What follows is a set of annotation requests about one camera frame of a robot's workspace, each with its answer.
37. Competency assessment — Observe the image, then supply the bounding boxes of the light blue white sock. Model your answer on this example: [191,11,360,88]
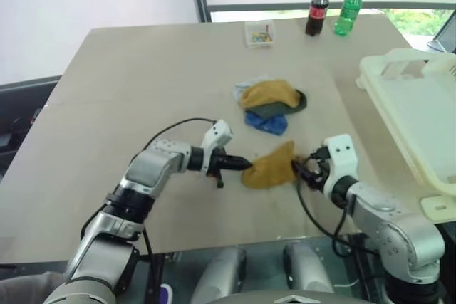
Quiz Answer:
[233,75,271,103]

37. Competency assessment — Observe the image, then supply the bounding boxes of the green bottle yellow cap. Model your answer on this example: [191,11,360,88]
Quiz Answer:
[333,0,366,38]

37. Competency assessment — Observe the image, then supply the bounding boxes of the grey robot chest plate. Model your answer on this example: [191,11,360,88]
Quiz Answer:
[209,291,371,304]

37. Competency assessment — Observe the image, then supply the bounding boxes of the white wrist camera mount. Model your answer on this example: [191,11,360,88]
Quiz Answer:
[200,119,234,157]
[321,134,359,194]

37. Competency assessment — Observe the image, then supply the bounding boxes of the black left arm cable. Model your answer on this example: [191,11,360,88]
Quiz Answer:
[141,117,219,154]

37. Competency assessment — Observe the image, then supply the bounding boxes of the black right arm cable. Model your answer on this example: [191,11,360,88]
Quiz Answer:
[295,172,353,258]

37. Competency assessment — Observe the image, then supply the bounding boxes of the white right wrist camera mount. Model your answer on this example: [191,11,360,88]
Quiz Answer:
[321,134,359,194]

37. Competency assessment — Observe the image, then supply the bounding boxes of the white plastic basket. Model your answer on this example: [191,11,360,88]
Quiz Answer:
[356,47,456,222]

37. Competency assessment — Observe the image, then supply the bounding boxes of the dark green sock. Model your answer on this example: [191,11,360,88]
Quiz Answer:
[248,87,309,119]

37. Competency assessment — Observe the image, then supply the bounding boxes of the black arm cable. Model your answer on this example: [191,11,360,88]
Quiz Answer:
[295,172,353,258]
[141,117,219,154]

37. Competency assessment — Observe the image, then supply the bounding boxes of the mustard yellow sock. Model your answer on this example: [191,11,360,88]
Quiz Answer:
[241,140,301,190]
[240,79,301,110]

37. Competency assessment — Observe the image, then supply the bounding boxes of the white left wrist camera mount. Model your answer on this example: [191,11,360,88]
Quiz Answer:
[200,119,234,157]

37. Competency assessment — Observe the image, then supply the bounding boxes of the silver rounded robot leg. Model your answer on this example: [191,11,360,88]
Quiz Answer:
[190,246,247,304]
[283,243,336,294]

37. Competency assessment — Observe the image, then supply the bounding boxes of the clear plastic box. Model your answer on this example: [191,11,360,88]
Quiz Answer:
[244,21,276,49]

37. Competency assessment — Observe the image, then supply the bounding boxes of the cola bottle red cap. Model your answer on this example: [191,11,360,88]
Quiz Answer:
[304,0,331,38]

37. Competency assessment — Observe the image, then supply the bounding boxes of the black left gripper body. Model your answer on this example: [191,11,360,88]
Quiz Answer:
[205,145,231,189]

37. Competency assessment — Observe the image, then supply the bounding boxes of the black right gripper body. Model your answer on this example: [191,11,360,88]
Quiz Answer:
[305,145,333,193]

